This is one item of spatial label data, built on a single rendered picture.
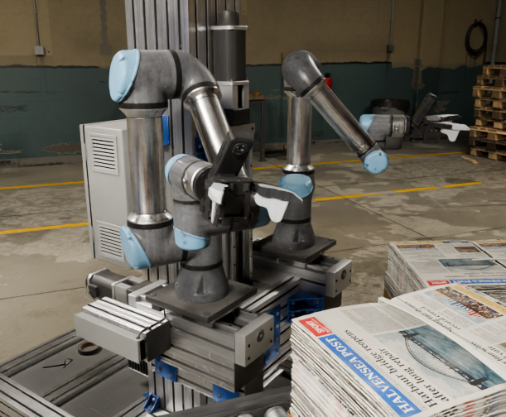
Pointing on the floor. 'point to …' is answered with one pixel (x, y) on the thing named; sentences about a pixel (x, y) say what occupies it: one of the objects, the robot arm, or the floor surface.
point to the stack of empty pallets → (500, 112)
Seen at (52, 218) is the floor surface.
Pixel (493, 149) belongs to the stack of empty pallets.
